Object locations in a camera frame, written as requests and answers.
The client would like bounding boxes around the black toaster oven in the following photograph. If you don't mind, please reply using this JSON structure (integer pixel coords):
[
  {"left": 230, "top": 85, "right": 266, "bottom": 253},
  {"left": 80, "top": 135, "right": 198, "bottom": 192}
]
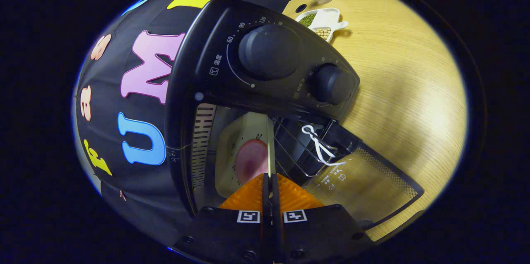
[{"left": 164, "top": 0, "right": 425, "bottom": 231}]

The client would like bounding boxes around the white divided dish with beans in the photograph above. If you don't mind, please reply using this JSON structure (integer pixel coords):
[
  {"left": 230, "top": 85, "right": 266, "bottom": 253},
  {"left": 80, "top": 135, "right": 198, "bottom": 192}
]
[{"left": 295, "top": 7, "right": 349, "bottom": 43}]

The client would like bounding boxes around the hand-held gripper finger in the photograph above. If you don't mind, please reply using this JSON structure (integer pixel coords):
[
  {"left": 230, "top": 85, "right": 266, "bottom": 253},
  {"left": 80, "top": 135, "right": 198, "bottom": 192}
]
[
  {"left": 174, "top": 173, "right": 272, "bottom": 262},
  {"left": 271, "top": 173, "right": 375, "bottom": 262}
]

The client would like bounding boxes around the white pull string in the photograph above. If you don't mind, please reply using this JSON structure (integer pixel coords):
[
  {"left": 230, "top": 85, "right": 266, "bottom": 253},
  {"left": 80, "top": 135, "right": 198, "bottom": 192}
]
[{"left": 301, "top": 125, "right": 346, "bottom": 167}]

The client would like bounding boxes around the white square plate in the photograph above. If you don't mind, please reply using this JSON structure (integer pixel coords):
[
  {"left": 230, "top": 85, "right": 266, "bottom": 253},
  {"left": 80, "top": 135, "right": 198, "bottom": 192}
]
[{"left": 214, "top": 111, "right": 277, "bottom": 198}]

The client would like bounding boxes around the pink ham slice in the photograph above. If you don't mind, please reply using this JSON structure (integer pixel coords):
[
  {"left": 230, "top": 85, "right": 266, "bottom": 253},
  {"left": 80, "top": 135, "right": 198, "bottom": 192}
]
[{"left": 235, "top": 139, "right": 270, "bottom": 178}]

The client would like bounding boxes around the black backdrop cloth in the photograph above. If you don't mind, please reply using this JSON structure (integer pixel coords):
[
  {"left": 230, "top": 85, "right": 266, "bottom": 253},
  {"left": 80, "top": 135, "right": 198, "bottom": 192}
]
[{"left": 72, "top": 0, "right": 290, "bottom": 256}]

